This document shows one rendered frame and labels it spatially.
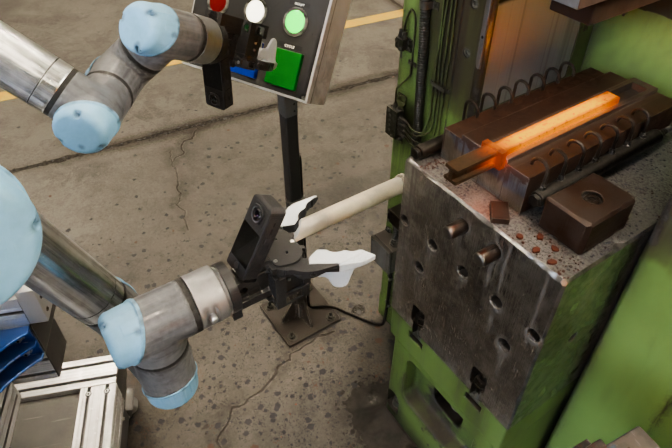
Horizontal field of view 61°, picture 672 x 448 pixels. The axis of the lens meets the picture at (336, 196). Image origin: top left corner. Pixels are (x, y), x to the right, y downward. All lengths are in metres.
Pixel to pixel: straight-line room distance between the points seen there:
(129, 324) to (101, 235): 1.70
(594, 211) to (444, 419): 0.83
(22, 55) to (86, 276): 0.29
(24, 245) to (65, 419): 1.18
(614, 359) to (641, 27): 0.67
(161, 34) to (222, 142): 1.93
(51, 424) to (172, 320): 0.98
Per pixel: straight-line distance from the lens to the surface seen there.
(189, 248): 2.26
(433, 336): 1.31
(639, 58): 1.38
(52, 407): 1.71
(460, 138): 1.05
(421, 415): 1.62
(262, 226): 0.72
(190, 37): 0.91
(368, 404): 1.79
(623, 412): 1.33
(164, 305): 0.74
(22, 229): 0.52
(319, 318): 1.96
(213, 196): 2.46
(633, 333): 1.19
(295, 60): 1.18
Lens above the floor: 1.56
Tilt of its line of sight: 40 degrees down
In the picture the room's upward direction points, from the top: straight up
